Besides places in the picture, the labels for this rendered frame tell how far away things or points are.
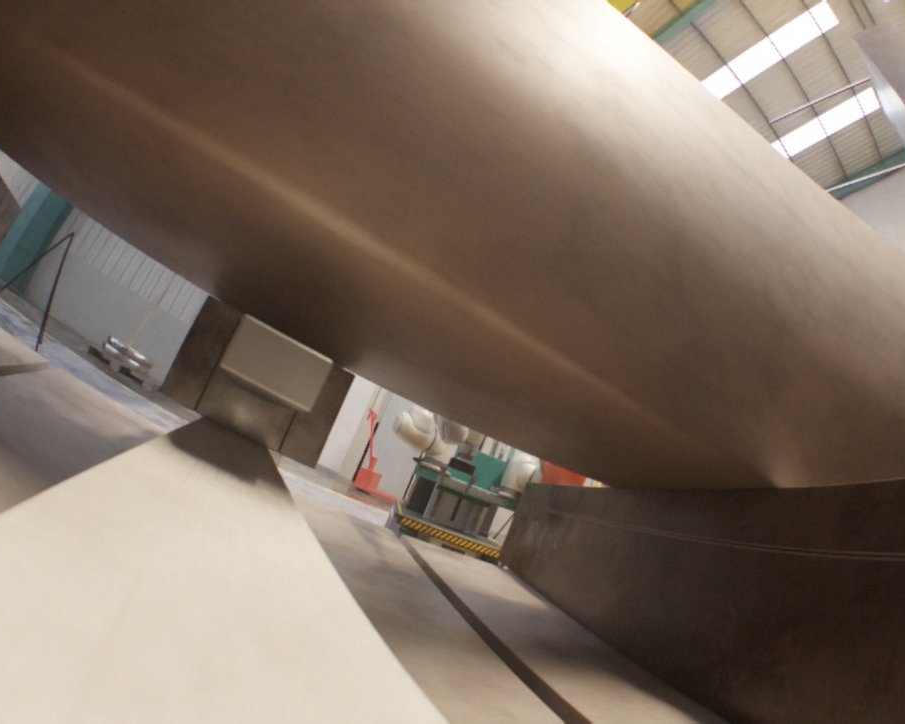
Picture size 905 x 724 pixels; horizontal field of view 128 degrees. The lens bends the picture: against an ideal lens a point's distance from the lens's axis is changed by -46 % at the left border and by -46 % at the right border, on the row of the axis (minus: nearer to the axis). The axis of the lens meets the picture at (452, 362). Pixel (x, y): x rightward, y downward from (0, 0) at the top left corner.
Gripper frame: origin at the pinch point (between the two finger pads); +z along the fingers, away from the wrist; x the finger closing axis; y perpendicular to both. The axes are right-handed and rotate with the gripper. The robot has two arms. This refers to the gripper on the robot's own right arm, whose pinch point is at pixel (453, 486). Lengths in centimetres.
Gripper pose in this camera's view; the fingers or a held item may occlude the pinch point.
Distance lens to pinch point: 200.7
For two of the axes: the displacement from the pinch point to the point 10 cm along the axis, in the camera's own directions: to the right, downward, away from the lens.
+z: -3.6, 8.8, -2.9
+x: -9.2, -3.9, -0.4
